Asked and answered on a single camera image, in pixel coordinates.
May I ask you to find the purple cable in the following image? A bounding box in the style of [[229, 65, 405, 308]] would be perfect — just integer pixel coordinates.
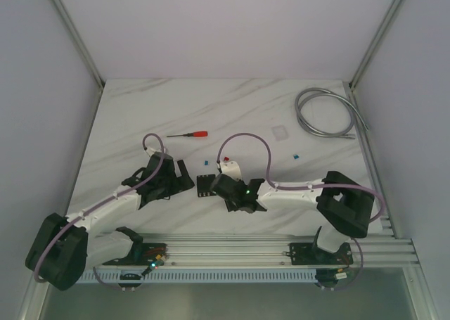
[[33, 132, 166, 293], [217, 132, 387, 293]]

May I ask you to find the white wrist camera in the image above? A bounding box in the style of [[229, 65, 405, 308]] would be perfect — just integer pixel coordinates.
[[217, 160, 243, 181], [143, 147, 165, 159]]

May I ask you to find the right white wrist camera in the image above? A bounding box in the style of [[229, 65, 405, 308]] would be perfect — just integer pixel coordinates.
[[217, 160, 243, 181]]

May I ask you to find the black fuse box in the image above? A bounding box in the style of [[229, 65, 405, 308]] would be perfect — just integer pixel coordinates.
[[196, 174, 216, 198]]

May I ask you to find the slotted cable duct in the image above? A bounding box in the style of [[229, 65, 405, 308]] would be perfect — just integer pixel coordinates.
[[49, 269, 405, 285]]

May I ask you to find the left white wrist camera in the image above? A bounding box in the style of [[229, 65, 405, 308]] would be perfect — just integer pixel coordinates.
[[143, 147, 165, 159]]

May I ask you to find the clear plastic fuse box cover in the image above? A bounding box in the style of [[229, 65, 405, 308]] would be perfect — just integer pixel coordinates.
[[271, 125, 289, 141]]

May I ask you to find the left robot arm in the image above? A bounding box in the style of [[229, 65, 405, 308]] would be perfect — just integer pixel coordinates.
[[25, 152, 194, 291]]

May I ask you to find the red handled screwdriver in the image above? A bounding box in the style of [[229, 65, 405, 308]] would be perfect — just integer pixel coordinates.
[[167, 131, 208, 138]]

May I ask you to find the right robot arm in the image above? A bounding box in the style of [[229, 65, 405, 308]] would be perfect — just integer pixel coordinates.
[[210, 171, 375, 263]]

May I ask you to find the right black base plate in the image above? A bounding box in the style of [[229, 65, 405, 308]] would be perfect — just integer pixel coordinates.
[[286, 242, 354, 266]]

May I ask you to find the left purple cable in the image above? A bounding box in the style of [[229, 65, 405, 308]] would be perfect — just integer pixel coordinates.
[[33, 132, 166, 293]]

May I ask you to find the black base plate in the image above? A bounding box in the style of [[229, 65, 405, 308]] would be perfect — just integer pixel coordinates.
[[103, 243, 167, 266], [286, 242, 354, 266]]

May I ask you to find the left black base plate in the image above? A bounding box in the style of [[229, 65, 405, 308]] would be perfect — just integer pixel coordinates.
[[103, 243, 167, 266]]

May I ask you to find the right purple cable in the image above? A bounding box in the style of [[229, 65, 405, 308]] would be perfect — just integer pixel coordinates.
[[217, 132, 387, 293]]

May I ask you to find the aluminium front rail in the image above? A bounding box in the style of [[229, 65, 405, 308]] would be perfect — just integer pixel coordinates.
[[143, 233, 419, 268]]

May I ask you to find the grey coiled cable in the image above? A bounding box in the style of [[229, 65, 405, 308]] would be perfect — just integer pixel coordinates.
[[294, 87, 371, 140]]

